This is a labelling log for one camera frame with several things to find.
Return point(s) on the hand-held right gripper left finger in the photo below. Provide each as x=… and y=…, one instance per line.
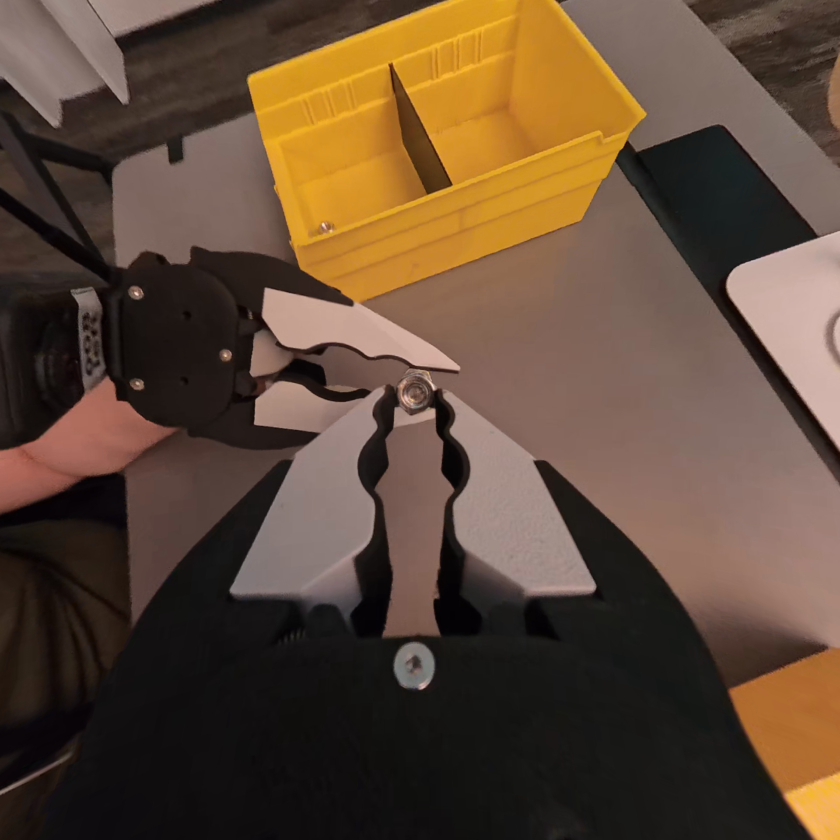
x=315, y=512

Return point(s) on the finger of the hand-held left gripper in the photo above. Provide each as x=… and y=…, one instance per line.
x=289, y=410
x=341, y=325

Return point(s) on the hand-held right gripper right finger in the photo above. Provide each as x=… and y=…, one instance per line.
x=518, y=518

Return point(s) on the yellow plastic bin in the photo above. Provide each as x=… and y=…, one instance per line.
x=459, y=216

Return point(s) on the person's left forearm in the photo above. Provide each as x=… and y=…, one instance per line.
x=39, y=472

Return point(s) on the person's left hand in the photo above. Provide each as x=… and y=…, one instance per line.
x=131, y=433

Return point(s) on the dark bin divider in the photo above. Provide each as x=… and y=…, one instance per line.
x=420, y=138

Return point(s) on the white metal stand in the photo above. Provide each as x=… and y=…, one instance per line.
x=781, y=315

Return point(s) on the dark table mat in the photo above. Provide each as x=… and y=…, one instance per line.
x=709, y=210

